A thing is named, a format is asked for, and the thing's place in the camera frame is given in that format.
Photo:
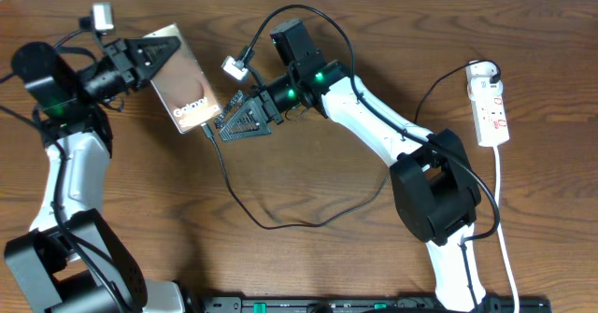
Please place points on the white power strip red switches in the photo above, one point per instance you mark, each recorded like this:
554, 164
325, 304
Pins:
485, 89

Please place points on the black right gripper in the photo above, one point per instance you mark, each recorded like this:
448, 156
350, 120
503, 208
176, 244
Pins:
261, 110

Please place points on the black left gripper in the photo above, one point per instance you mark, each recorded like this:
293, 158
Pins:
121, 53

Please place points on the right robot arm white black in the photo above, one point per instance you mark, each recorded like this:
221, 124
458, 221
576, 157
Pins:
434, 194

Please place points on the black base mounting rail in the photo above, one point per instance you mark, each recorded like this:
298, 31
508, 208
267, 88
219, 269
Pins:
393, 305

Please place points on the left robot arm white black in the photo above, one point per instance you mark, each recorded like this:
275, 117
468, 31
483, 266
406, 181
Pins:
71, 260

